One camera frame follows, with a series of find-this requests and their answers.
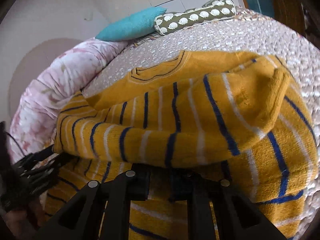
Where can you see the olive bolster with white sheep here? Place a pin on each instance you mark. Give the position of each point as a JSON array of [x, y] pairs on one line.
[[214, 10]]

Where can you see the brown wooden door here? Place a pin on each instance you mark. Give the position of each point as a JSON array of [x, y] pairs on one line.
[[290, 13]]

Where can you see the teal pillow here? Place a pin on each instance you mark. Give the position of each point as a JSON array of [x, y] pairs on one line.
[[134, 26]]

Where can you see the yellow striped knit sweater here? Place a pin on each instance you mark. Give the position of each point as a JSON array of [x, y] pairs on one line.
[[237, 116]]

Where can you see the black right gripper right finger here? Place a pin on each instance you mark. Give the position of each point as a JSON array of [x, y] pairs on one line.
[[216, 209]]

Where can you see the beige quilted bedspread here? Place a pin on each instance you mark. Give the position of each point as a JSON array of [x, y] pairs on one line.
[[249, 31]]

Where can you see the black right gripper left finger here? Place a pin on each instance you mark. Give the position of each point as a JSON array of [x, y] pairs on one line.
[[100, 210]]

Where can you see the pink floral duvet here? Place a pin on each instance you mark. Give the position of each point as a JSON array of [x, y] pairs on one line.
[[34, 122]]

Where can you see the pink padded headboard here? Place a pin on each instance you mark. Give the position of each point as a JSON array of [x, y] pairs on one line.
[[33, 64]]

